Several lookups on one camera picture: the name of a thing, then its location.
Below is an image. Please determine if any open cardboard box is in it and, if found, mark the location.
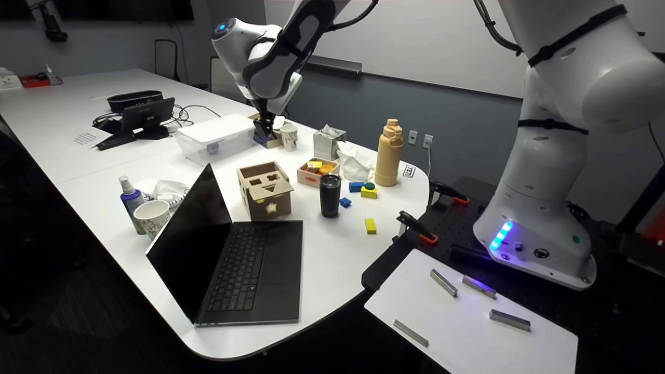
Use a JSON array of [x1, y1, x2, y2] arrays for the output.
[[247, 110, 297, 150]]

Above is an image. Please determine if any black laptop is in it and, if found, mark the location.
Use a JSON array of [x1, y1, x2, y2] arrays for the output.
[[144, 162, 306, 329]]

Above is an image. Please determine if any black tumbler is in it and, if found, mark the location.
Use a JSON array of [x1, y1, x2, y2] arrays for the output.
[[317, 172, 343, 221]]

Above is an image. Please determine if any black conference phone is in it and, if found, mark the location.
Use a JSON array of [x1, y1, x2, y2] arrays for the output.
[[94, 96, 176, 151]]

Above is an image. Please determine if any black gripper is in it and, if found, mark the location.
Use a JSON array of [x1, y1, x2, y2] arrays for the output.
[[249, 101, 281, 150]]

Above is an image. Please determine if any patterned ceramic mug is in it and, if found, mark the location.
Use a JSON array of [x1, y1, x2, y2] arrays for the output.
[[130, 199, 173, 241]]

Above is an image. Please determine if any wooden tray with blocks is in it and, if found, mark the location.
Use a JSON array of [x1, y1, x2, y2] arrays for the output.
[[296, 156, 341, 190]]

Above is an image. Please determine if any office chair light back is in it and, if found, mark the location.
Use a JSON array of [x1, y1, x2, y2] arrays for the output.
[[152, 38, 180, 82]]

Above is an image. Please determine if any black clamp orange tip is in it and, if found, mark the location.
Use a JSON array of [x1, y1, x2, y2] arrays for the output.
[[395, 209, 441, 249], [428, 182, 473, 210]]

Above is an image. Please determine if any wall whiteboard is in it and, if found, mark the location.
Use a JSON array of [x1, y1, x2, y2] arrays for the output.
[[261, 0, 536, 102]]

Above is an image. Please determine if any black wall screen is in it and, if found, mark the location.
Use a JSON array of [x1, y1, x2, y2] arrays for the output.
[[55, 0, 195, 24]]

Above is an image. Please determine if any red flat item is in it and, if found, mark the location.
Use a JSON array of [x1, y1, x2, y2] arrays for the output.
[[19, 71, 51, 89]]

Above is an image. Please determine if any wooden shape sorter box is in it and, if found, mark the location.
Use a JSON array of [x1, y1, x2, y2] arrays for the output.
[[237, 162, 296, 224]]

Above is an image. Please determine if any tan water bottle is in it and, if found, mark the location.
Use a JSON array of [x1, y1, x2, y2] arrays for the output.
[[374, 117, 405, 190]]

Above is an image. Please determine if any white paper cup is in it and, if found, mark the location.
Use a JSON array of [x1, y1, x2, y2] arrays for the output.
[[278, 122, 299, 151]]

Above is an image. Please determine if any crumpled clear plastic bag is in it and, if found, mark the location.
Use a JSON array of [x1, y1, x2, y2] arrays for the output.
[[148, 180, 192, 213]]

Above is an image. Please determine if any grey patterned tissue box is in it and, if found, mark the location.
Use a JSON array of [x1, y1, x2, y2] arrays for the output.
[[312, 122, 347, 164]]

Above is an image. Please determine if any white board sheet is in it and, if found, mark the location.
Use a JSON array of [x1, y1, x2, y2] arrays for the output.
[[361, 247, 580, 374]]

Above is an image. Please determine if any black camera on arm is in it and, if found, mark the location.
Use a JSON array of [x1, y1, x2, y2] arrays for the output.
[[25, 0, 69, 47]]

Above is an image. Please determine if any clear plastic wrapper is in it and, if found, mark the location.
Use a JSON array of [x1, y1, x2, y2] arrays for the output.
[[337, 142, 380, 183]]

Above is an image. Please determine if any black robot cart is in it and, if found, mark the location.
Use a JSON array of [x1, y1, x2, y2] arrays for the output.
[[360, 175, 665, 374]]

